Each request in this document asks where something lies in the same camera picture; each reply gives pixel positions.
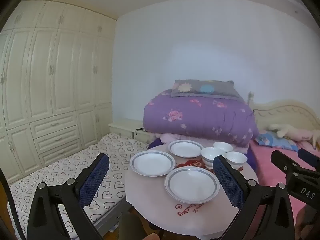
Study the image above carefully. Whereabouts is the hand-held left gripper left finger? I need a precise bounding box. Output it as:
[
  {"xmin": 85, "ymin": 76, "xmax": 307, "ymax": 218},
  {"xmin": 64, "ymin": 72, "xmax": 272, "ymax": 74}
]
[{"xmin": 26, "ymin": 152, "xmax": 110, "ymax": 240}]

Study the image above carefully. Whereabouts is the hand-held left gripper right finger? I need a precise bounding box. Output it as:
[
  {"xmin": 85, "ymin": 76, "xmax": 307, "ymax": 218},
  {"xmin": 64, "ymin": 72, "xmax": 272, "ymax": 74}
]
[{"xmin": 213, "ymin": 155, "xmax": 300, "ymax": 240}]

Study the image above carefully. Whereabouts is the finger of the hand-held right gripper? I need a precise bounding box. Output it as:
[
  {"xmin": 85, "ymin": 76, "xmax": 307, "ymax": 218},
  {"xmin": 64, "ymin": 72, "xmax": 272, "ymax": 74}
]
[
  {"xmin": 297, "ymin": 148, "xmax": 320, "ymax": 168},
  {"xmin": 271, "ymin": 150, "xmax": 300, "ymax": 178}
]

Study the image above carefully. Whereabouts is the white ceramic bowl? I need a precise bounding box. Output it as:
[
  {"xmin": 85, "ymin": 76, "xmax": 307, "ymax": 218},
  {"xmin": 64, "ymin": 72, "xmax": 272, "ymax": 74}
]
[
  {"xmin": 200, "ymin": 147, "xmax": 227, "ymax": 169},
  {"xmin": 225, "ymin": 151, "xmax": 248, "ymax": 168},
  {"xmin": 213, "ymin": 142, "xmax": 234, "ymax": 153}
]

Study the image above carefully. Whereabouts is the white plate with grey rim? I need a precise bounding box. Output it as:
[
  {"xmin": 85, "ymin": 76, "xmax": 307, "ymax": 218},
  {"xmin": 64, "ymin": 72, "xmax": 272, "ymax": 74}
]
[
  {"xmin": 129, "ymin": 150, "xmax": 176, "ymax": 177},
  {"xmin": 168, "ymin": 140, "xmax": 204, "ymax": 158},
  {"xmin": 164, "ymin": 166, "xmax": 220, "ymax": 204}
]

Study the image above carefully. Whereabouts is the person's right forearm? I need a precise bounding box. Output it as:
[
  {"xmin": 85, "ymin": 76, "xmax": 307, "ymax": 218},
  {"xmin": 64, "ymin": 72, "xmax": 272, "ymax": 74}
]
[{"xmin": 296, "ymin": 204, "xmax": 320, "ymax": 240}]

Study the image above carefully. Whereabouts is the blue printed pillow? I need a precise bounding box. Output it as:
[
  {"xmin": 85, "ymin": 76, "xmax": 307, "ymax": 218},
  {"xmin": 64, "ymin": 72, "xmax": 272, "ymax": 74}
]
[{"xmin": 255, "ymin": 131, "xmax": 300, "ymax": 152}]

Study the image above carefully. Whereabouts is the cream bed headboard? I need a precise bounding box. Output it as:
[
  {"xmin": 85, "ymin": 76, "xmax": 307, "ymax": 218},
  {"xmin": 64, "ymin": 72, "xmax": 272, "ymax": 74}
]
[{"xmin": 247, "ymin": 91, "xmax": 320, "ymax": 133}]

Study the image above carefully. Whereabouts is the round pink printed table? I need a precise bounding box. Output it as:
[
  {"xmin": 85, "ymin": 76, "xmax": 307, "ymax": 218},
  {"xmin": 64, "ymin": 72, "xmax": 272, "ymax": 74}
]
[{"xmin": 124, "ymin": 144, "xmax": 259, "ymax": 239}]

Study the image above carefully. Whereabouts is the cream nightstand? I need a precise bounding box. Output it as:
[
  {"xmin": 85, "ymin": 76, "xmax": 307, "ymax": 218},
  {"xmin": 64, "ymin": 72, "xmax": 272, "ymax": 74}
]
[{"xmin": 108, "ymin": 119, "xmax": 153, "ymax": 144}]

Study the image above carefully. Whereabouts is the purple floral quilt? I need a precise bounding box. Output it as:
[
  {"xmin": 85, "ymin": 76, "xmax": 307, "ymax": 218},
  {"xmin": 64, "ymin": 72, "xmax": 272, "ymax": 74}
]
[{"xmin": 142, "ymin": 89, "xmax": 259, "ymax": 145}]

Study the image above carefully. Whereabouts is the grey flower print pillow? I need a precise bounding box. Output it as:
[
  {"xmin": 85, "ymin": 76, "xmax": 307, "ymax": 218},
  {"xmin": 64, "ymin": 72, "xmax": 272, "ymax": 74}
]
[{"xmin": 171, "ymin": 80, "xmax": 242, "ymax": 98}]

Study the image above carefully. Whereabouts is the cream panelled wardrobe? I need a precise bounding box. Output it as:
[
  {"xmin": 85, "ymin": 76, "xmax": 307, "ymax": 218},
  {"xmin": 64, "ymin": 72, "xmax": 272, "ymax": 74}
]
[{"xmin": 0, "ymin": 0, "xmax": 118, "ymax": 184}]

